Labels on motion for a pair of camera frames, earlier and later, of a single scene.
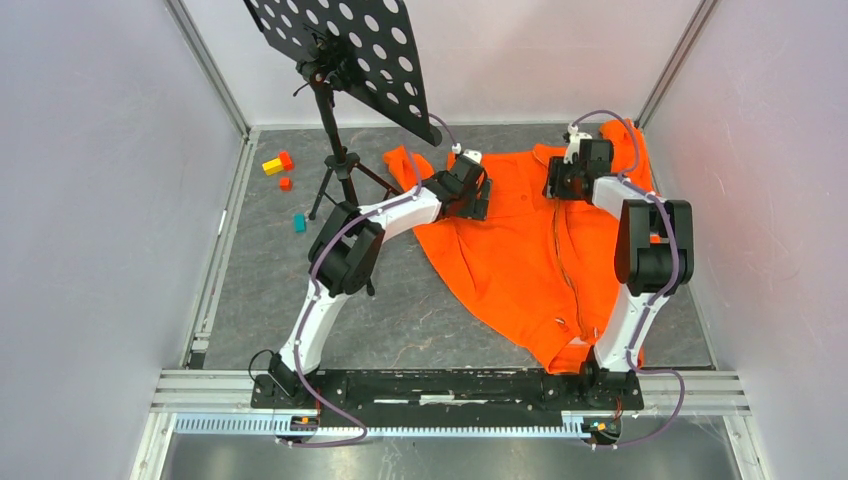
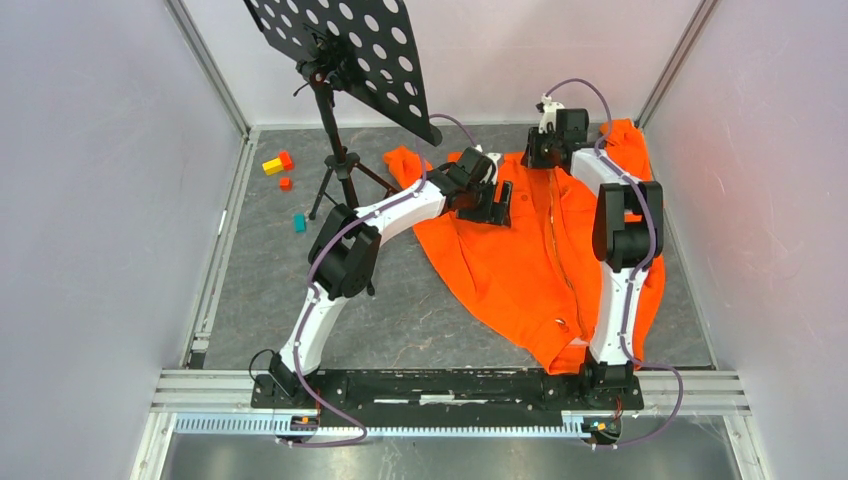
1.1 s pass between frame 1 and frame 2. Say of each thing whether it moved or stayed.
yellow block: stayed
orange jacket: stayed
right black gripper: moved
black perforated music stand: stayed
